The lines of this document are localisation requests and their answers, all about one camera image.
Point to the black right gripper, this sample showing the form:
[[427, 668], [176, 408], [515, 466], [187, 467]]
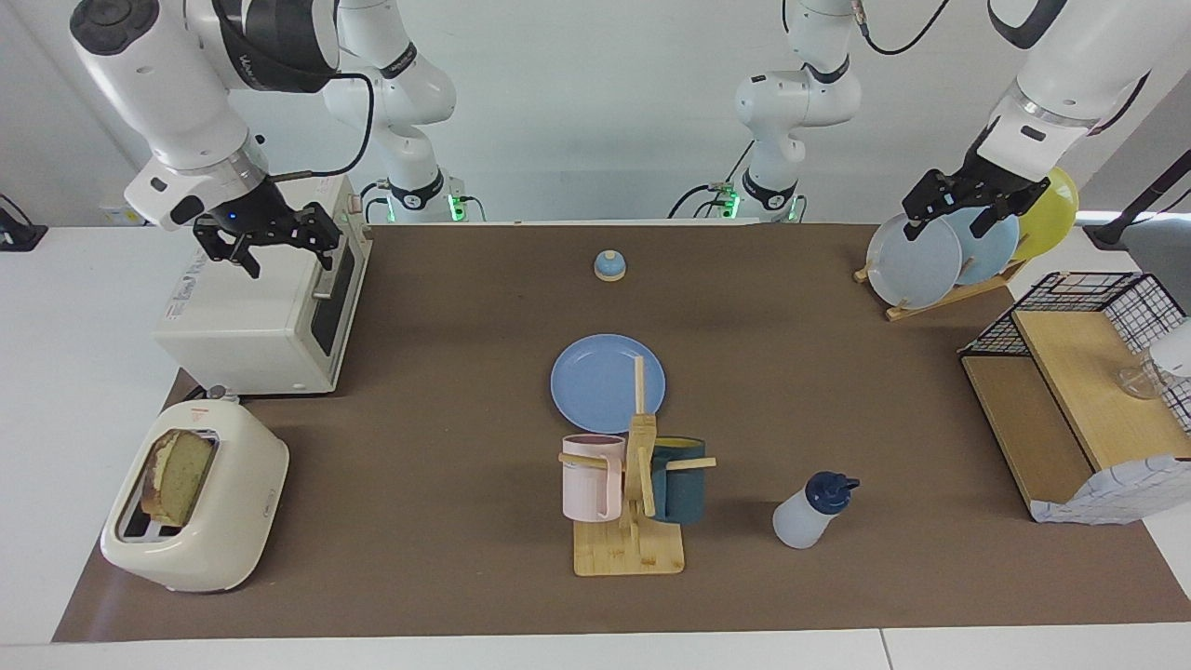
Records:
[[251, 212]]

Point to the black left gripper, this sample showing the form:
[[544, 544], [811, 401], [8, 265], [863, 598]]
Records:
[[991, 179]]

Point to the toasted bread slice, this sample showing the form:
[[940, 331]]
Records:
[[186, 475]]

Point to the white blue-capped seasoning bottle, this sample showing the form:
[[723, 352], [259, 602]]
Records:
[[800, 521]]

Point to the light blue round plate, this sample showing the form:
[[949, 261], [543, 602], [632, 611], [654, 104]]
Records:
[[996, 251]]

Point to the yellow round plate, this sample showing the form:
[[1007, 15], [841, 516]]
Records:
[[1056, 219]]

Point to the grey round plate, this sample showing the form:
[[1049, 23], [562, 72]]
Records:
[[912, 265]]

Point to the wooden plate rack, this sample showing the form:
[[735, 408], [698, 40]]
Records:
[[940, 300]]

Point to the white toaster oven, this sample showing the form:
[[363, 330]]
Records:
[[242, 326]]

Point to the white power strip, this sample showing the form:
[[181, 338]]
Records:
[[126, 216]]

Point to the black lamp stand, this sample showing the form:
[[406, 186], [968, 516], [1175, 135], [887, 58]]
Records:
[[1130, 209]]

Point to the wooden shelf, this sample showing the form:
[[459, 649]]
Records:
[[1070, 372]]

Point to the clear glass cup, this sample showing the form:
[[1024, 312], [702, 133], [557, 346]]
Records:
[[1140, 381]]

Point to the brown table mat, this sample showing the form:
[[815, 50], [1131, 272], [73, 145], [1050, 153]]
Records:
[[447, 419]]

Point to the black clamp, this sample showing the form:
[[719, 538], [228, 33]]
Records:
[[19, 234]]

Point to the cream two-slot toaster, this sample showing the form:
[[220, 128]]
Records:
[[233, 502]]

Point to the white blue grid cloth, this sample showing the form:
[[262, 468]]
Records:
[[1117, 493]]

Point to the small blue bell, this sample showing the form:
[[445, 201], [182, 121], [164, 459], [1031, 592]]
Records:
[[609, 268]]

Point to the pink ribbed mug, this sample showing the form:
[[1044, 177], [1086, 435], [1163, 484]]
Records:
[[586, 484]]

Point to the dark teal mug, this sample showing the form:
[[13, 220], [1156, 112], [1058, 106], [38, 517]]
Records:
[[684, 489]]

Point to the wooden mug tree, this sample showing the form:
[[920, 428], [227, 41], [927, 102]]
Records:
[[642, 549]]

